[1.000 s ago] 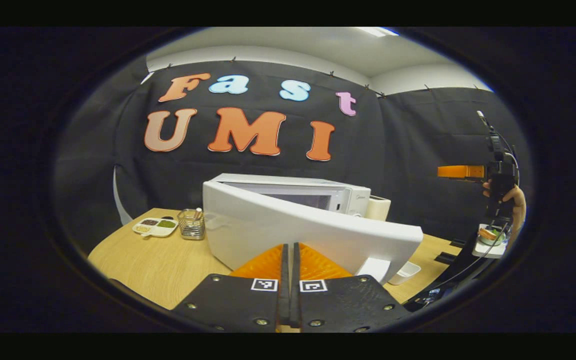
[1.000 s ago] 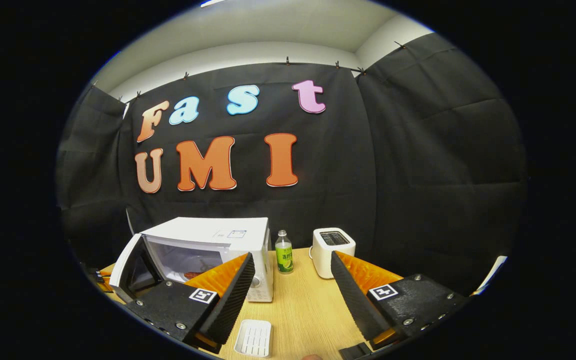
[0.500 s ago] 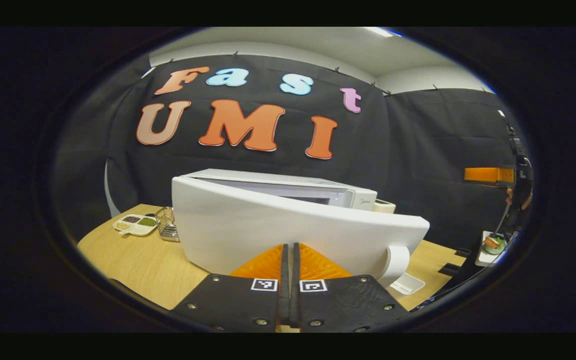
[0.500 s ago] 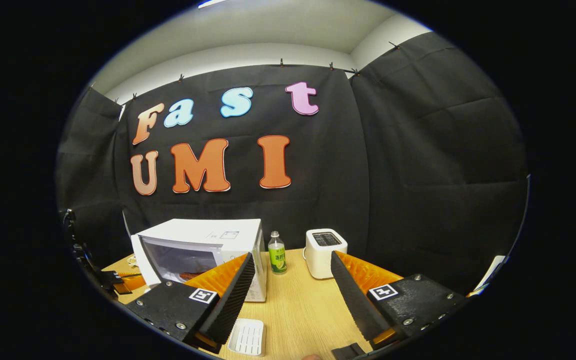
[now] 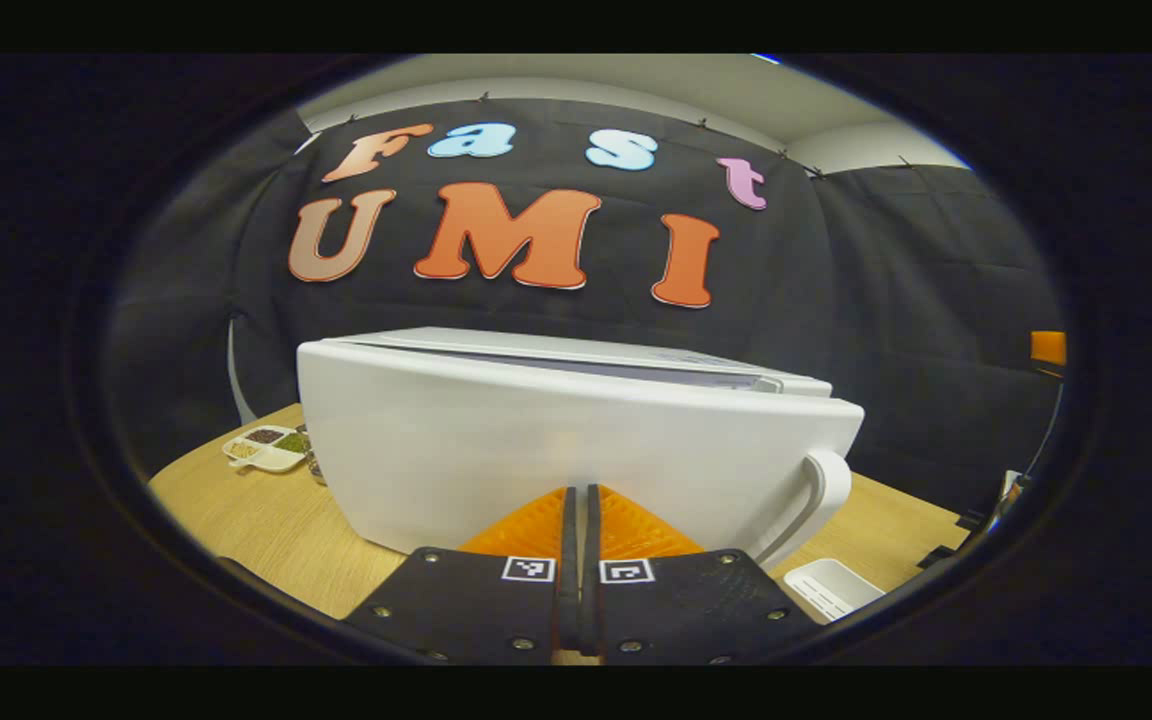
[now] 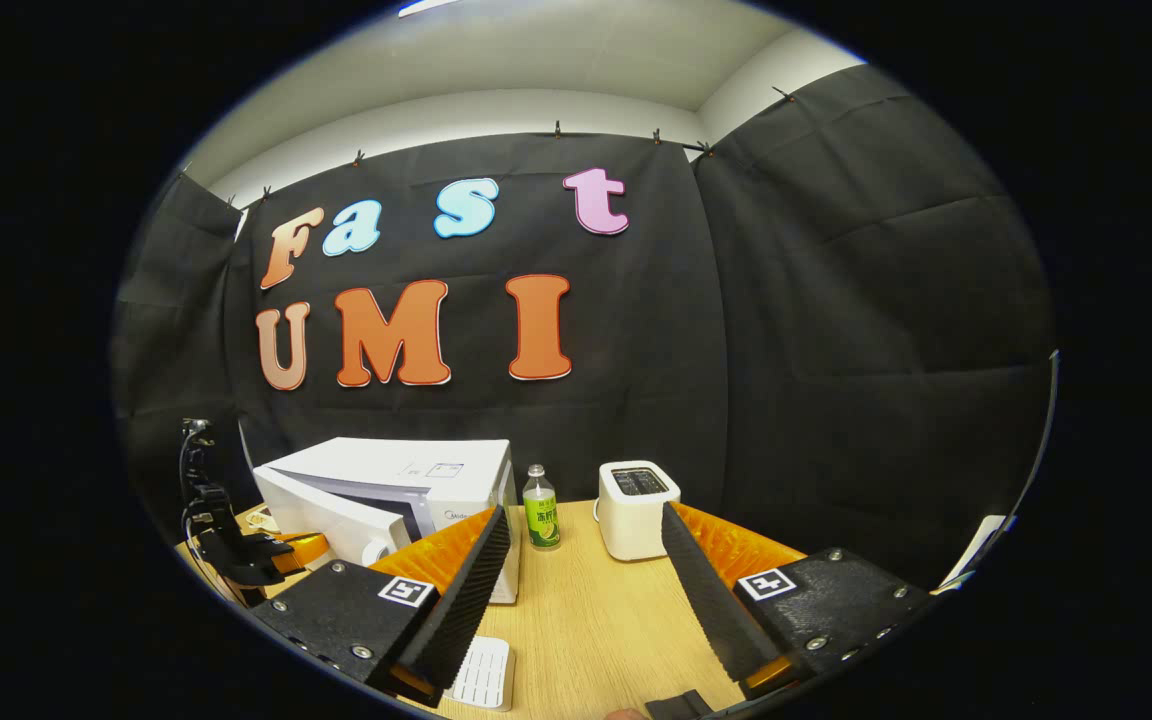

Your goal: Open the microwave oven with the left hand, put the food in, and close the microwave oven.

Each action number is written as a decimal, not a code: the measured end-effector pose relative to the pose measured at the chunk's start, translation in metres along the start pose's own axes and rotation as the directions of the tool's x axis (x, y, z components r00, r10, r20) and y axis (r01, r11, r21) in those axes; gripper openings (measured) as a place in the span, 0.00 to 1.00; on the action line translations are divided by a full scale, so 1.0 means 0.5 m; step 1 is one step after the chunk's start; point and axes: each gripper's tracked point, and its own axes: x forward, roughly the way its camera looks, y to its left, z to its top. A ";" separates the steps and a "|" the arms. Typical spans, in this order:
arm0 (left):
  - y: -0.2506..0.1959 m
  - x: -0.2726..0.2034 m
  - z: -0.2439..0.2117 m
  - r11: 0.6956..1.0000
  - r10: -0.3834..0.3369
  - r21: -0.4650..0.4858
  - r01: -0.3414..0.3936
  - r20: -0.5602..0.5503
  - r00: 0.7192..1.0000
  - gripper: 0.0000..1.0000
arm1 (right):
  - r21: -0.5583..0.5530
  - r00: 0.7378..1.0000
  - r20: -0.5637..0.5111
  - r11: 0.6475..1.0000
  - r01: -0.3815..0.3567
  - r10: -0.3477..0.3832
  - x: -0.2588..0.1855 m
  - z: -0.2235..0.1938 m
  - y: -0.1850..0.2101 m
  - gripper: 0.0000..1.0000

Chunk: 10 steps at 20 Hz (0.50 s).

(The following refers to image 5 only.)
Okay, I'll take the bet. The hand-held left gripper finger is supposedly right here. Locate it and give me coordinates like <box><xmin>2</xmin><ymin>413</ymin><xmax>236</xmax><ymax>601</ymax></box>
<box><xmin>341</xmin><ymin>487</ymin><xmax>577</xmax><ymax>666</ymax></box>
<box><xmin>581</xmin><ymin>485</ymin><xmax>822</xmax><ymax>666</ymax></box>

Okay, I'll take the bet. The white microwave oven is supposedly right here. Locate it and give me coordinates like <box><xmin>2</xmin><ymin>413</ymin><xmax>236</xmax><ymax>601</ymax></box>
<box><xmin>296</xmin><ymin>326</ymin><xmax>867</xmax><ymax>573</ymax></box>

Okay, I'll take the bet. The black backdrop cloth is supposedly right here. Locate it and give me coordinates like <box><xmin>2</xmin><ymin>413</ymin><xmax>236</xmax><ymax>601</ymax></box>
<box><xmin>101</xmin><ymin>95</ymin><xmax>1072</xmax><ymax>516</ymax></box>

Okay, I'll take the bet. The white ribbed tray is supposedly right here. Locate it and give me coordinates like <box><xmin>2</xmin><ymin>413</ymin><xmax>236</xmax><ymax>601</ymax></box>
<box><xmin>783</xmin><ymin>558</ymin><xmax>886</xmax><ymax>624</ymax></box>

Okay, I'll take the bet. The white divided plate with grains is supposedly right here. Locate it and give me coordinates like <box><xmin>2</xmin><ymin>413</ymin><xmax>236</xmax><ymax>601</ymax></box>
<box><xmin>222</xmin><ymin>424</ymin><xmax>311</xmax><ymax>474</ymax></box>

